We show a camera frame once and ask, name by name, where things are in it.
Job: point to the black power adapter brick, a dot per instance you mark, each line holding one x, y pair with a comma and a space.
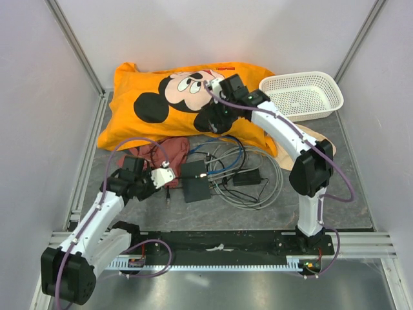
246, 178

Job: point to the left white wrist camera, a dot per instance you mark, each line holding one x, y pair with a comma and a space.
161, 176

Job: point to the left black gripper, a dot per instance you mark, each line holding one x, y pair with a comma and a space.
146, 172

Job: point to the orange cartoon mouse pillow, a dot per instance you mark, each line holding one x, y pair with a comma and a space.
157, 105

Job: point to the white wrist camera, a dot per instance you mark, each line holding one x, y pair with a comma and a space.
161, 176
214, 85

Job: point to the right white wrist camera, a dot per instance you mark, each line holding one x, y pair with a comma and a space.
214, 85

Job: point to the black network switch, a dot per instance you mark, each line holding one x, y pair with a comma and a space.
196, 186

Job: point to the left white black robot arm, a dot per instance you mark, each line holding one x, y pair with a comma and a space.
70, 271

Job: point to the red cloth garment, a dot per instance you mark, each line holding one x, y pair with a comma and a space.
171, 156

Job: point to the beige cloth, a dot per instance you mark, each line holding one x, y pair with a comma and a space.
285, 161

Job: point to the grey slotted cable duct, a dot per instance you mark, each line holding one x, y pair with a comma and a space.
291, 264

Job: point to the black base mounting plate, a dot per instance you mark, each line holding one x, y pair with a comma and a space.
279, 242

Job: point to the white perforated plastic basket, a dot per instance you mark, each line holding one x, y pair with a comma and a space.
303, 96

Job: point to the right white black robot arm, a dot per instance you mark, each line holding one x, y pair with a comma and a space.
312, 169

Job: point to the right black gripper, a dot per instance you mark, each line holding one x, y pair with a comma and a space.
213, 109

